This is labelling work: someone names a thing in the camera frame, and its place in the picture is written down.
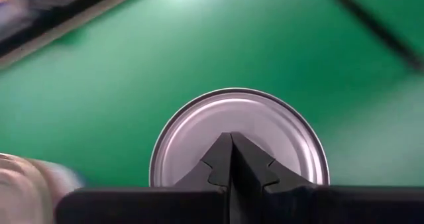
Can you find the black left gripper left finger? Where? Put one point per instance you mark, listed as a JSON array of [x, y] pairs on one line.
[[149, 206]]

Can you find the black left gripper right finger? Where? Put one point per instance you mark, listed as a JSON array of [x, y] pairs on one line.
[[314, 206]]

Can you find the gold lid seafood can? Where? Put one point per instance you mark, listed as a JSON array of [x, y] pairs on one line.
[[23, 191]]

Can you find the silver lid tuna can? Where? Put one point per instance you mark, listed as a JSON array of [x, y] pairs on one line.
[[238, 111]]

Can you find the green table mat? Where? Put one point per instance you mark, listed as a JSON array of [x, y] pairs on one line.
[[165, 58]]

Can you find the black metal table frame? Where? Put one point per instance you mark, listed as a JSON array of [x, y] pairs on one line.
[[49, 22]]

